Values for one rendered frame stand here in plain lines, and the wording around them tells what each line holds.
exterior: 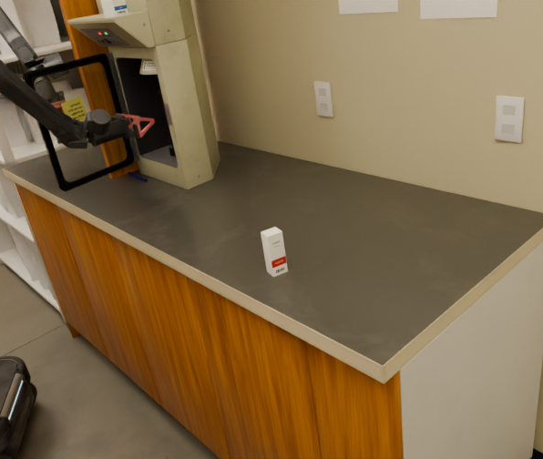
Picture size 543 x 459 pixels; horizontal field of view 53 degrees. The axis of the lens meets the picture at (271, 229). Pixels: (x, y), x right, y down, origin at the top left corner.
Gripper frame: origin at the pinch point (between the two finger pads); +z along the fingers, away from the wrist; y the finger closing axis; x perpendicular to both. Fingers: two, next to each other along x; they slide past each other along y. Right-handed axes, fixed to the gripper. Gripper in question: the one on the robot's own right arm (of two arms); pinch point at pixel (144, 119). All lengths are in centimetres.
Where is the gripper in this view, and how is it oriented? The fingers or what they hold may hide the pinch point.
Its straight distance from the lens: 191.9
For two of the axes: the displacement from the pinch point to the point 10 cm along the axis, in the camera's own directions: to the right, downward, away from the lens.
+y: -6.5, -2.5, 7.2
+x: 1.5, 8.8, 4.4
